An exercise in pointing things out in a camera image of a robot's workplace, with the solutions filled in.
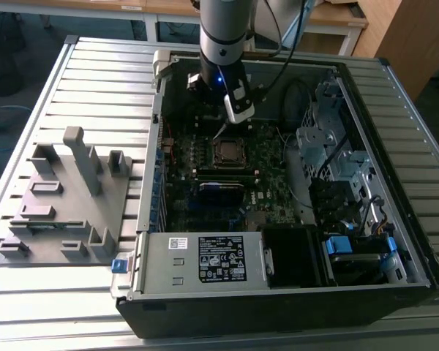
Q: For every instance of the hard disk in blue carrier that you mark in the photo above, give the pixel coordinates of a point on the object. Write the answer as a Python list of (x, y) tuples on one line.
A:
[(338, 245)]

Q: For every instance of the finned chipset heatsink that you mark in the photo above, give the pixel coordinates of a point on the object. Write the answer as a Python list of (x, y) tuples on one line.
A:
[(257, 219)]

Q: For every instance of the silver power supply unit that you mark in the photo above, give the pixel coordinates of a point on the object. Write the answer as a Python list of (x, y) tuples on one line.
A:
[(161, 263)]

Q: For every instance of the blue plastic latch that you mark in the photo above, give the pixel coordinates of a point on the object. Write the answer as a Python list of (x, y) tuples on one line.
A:
[(118, 266)]

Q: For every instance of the grey case latch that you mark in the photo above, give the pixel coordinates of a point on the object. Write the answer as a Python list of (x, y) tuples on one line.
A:
[(161, 64)]

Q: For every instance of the green motherboard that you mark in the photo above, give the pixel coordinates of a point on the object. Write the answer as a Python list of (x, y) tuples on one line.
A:
[(274, 190)]

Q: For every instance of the metal CPU socket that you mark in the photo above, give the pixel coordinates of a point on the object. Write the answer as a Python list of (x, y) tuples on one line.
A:
[(215, 162)]

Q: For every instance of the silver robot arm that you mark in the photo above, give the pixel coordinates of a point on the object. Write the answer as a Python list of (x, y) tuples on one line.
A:
[(223, 29)]

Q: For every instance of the blue plastic clip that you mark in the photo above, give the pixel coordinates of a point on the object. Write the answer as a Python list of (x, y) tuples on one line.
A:
[(391, 245)]

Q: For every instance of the black open PC case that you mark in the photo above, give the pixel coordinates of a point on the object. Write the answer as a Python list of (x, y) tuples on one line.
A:
[(241, 318)]

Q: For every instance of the silver disk bay cage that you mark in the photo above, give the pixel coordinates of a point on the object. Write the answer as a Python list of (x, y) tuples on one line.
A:
[(314, 142)]

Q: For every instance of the wooden cabinet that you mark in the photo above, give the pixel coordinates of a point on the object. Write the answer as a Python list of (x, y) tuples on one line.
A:
[(417, 44)]

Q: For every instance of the grey parts rack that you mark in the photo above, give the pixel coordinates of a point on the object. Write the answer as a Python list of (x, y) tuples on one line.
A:
[(77, 215)]

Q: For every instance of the green RAM stick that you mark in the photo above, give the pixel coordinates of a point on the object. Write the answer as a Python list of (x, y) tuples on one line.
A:
[(227, 178), (45, 227)]

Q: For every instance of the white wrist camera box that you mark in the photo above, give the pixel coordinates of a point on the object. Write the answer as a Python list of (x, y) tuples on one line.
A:
[(241, 109)]

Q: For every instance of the wooden desk white frame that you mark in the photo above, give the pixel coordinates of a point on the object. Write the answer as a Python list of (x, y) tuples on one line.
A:
[(58, 5), (333, 18)]

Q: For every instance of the small expansion card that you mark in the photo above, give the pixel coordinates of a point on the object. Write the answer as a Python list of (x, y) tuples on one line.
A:
[(221, 197)]

